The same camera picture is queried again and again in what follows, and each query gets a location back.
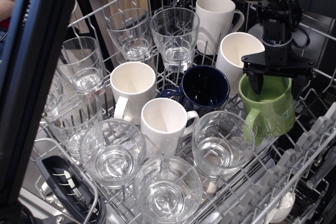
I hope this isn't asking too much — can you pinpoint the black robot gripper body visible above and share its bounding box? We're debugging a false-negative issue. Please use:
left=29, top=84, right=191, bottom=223
left=241, top=38, right=316, bottom=79

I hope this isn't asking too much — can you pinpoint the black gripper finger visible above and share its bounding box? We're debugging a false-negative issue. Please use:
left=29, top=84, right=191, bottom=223
left=248, top=73, right=264, bottom=94
left=291, top=76, right=307, bottom=99

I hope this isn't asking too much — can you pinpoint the green ceramic mug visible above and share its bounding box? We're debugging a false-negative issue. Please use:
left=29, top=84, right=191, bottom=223
left=238, top=75, right=296, bottom=145

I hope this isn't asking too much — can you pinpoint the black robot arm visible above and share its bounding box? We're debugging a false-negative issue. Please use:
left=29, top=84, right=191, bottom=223
left=239, top=0, right=316, bottom=99

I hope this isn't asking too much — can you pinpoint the white mug tilted right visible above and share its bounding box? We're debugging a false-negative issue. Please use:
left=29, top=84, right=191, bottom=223
left=215, top=32, right=265, bottom=95

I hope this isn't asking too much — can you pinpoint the dark blue ceramic mug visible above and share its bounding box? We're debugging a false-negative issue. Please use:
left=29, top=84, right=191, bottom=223
left=157, top=65, right=230, bottom=117

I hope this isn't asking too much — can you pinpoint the white mug back row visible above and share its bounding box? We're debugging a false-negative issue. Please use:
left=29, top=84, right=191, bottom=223
left=195, top=0, right=245, bottom=55

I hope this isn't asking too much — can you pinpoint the white mug centre front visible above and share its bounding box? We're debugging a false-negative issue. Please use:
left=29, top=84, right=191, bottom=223
left=141, top=98, right=199, bottom=159

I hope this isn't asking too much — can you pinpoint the white mug centre left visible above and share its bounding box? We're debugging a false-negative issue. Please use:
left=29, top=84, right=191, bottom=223
left=110, top=61, right=156, bottom=125

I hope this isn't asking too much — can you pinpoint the grey round plastic clip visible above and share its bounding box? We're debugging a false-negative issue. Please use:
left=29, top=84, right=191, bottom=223
left=248, top=24, right=264, bottom=42

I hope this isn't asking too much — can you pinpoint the clear glass front right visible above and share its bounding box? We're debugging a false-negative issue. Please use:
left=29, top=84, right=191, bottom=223
left=192, top=111, right=255, bottom=178

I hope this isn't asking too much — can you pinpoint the grey plastic tine holder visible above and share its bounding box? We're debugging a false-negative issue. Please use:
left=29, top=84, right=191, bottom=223
left=217, top=104, right=335, bottom=223

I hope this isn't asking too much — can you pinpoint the clear glass back centre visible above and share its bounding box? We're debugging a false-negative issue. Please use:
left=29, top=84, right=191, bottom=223
left=150, top=7, right=200, bottom=72

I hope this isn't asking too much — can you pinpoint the white bowl lower rack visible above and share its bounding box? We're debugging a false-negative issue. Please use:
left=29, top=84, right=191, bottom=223
left=266, top=192, right=296, bottom=223

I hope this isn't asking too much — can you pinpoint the clear glass back left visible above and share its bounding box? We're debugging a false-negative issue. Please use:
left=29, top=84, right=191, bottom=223
left=106, top=8, right=152, bottom=62

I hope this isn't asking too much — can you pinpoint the clear glass front centre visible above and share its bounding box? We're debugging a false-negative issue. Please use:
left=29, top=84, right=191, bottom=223
left=133, top=156, right=203, bottom=223

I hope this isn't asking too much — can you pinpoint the clear glass front left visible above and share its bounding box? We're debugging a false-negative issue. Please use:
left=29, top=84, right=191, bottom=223
left=79, top=119, right=146, bottom=189

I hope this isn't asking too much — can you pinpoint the tall clear glass left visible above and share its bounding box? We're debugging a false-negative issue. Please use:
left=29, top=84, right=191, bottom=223
left=57, top=36, right=104, bottom=95

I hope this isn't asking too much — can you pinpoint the clear glass left lower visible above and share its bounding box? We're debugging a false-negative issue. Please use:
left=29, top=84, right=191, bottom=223
left=45, top=90, right=103, bottom=161

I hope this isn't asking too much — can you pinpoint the clear glass far left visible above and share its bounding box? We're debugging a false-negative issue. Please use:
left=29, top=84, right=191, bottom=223
left=41, top=74, right=63, bottom=120

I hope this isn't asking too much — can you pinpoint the person in red shirt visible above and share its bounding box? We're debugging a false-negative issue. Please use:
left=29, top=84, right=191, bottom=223
left=0, top=0, right=22, bottom=59

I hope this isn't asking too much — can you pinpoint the grey wire dishwasher rack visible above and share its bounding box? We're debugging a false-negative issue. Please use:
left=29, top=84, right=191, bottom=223
left=28, top=0, right=335, bottom=223

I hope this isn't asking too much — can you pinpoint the black rack handle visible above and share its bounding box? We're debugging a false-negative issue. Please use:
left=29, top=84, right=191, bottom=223
left=35, top=155, right=95, bottom=222

